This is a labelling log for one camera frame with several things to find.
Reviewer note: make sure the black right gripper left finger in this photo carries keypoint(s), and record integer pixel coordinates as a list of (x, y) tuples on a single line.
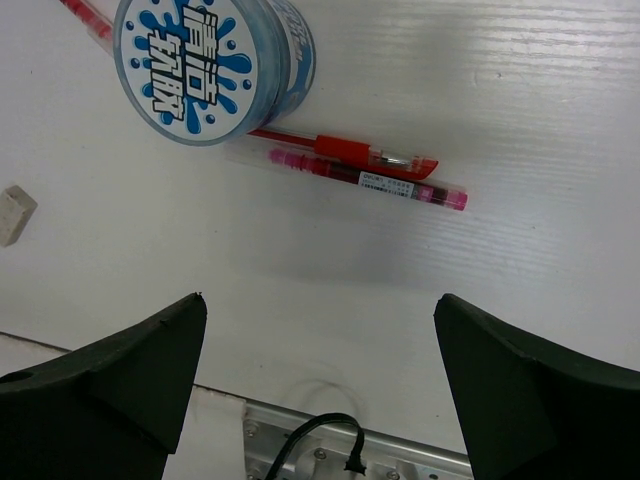
[(113, 409)]

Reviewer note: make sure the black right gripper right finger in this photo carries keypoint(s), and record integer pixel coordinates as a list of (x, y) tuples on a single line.
[(529, 408)]

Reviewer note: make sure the grey white eraser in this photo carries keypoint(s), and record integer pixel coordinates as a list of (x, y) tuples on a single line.
[(17, 208)]

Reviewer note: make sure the pink refill pen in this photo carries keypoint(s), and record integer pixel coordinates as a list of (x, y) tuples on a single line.
[(425, 193)]

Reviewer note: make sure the red gel pen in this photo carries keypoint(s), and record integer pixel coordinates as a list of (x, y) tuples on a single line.
[(357, 154)]

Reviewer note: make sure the red capped pen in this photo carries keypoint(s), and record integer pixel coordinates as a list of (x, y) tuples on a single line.
[(96, 23)]

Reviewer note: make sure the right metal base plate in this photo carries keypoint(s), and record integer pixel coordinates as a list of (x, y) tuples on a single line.
[(285, 444)]

